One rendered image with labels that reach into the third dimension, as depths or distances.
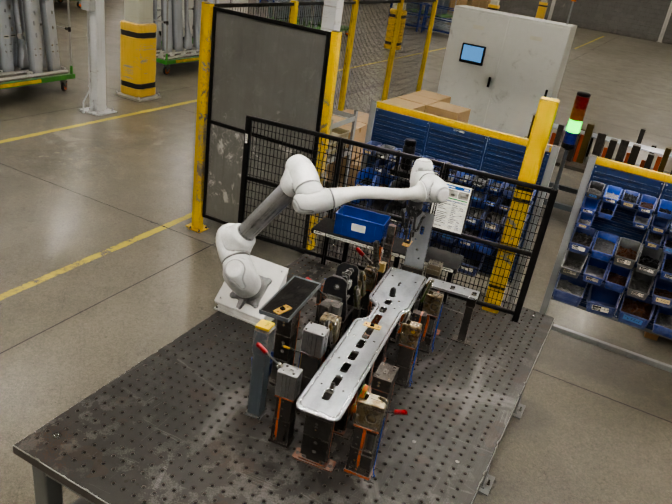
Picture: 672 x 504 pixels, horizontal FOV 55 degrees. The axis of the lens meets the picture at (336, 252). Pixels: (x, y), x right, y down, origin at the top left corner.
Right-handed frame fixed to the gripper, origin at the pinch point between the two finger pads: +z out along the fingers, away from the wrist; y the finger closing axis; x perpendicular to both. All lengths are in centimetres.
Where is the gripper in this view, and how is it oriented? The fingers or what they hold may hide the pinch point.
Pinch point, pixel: (408, 236)
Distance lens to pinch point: 334.1
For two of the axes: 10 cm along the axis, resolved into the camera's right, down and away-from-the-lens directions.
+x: 3.5, -3.7, 8.6
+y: 9.3, 2.7, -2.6
